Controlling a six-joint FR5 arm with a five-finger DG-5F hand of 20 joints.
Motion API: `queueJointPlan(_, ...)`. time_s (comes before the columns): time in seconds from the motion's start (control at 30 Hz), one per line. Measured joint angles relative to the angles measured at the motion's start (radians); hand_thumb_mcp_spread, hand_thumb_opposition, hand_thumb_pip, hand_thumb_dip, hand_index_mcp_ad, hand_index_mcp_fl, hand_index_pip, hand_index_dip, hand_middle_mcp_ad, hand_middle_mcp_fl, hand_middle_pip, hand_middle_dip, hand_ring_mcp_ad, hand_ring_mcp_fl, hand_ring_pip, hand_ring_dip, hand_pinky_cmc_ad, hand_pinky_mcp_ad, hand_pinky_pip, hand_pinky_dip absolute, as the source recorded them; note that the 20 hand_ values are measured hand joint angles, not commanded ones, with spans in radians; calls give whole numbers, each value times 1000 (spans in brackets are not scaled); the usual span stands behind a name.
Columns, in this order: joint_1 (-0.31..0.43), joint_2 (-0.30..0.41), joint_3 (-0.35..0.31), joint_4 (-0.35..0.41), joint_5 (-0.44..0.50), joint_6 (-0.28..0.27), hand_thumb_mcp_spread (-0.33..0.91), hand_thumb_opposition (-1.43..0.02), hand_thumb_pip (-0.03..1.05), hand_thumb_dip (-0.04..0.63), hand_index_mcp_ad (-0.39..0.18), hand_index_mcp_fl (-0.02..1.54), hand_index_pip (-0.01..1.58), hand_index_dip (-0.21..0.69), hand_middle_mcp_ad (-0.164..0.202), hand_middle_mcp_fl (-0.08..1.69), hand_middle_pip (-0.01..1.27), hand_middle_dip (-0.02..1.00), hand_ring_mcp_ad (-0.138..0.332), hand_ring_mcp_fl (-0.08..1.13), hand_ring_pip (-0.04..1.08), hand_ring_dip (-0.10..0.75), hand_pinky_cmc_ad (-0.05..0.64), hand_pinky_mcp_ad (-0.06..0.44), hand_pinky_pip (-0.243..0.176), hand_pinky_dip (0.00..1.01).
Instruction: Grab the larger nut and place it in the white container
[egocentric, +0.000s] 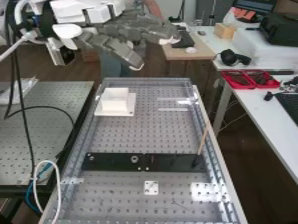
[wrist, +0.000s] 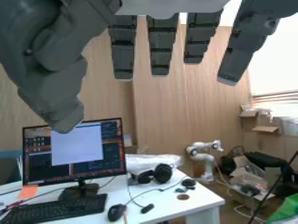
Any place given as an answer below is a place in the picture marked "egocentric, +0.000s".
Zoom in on thin stick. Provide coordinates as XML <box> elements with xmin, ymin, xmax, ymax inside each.
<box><xmin>190</xmin><ymin>123</ymin><xmax>210</xmax><ymax>168</ymax></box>

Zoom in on red tray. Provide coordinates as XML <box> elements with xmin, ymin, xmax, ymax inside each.
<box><xmin>219</xmin><ymin>69</ymin><xmax>258</xmax><ymax>90</ymax></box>
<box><xmin>246</xmin><ymin>69</ymin><xmax>282</xmax><ymax>90</ymax></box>

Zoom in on white cable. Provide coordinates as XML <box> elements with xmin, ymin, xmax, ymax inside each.
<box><xmin>32</xmin><ymin>159</ymin><xmax>64</xmax><ymax>224</ymax></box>
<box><xmin>0</xmin><ymin>31</ymin><xmax>40</xmax><ymax>63</ymax></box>

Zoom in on black plate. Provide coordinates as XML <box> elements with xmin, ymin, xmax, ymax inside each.
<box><xmin>81</xmin><ymin>151</ymin><xmax>209</xmax><ymax>174</ymax></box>

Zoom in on white flat base plate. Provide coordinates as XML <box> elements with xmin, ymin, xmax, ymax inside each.
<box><xmin>93</xmin><ymin>92</ymin><xmax>138</xmax><ymax>118</ymax></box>

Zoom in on black cable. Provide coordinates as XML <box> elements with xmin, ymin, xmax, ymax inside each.
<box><xmin>3</xmin><ymin>39</ymin><xmax>77</xmax><ymax>168</ymax></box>

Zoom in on person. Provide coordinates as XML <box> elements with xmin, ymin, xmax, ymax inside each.
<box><xmin>97</xmin><ymin>0</ymin><xmax>166</xmax><ymax>79</ymax></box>

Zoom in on black headphones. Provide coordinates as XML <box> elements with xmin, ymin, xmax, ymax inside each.
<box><xmin>218</xmin><ymin>48</ymin><xmax>253</xmax><ymax>67</ymax></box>

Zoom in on black bag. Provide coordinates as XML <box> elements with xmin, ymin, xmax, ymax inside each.
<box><xmin>258</xmin><ymin>12</ymin><xmax>298</xmax><ymax>48</ymax></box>

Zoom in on clear box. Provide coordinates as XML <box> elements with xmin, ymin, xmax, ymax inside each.
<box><xmin>39</xmin><ymin>76</ymin><xmax>250</xmax><ymax>224</ymax></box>

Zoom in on black mouse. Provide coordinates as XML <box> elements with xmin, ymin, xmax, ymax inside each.
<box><xmin>262</xmin><ymin>90</ymin><xmax>277</xmax><ymax>102</ymax></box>

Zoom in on white desk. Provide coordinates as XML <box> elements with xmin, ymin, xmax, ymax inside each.
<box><xmin>193</xmin><ymin>24</ymin><xmax>298</xmax><ymax>188</ymax></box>

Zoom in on small white square plate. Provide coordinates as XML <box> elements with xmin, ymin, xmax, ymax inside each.
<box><xmin>141</xmin><ymin>180</ymin><xmax>161</xmax><ymax>196</ymax></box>

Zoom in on black keyboard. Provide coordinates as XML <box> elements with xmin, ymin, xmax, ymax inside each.
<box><xmin>274</xmin><ymin>92</ymin><xmax>298</xmax><ymax>127</ymax></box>
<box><xmin>170</xmin><ymin>29</ymin><xmax>197</xmax><ymax>49</ymax></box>

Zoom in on small white box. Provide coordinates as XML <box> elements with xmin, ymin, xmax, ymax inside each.
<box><xmin>100</xmin><ymin>86</ymin><xmax>132</xmax><ymax>113</ymax></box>

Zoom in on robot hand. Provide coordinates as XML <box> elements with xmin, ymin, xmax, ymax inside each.
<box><xmin>49</xmin><ymin>0</ymin><xmax>184</xmax><ymax>72</ymax></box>

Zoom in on wooden box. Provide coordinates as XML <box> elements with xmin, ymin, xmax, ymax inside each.
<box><xmin>213</xmin><ymin>22</ymin><xmax>238</xmax><ymax>40</ymax></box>

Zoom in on blue cable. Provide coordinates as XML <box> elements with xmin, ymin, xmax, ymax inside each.
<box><xmin>24</xmin><ymin>172</ymin><xmax>47</xmax><ymax>215</ymax></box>

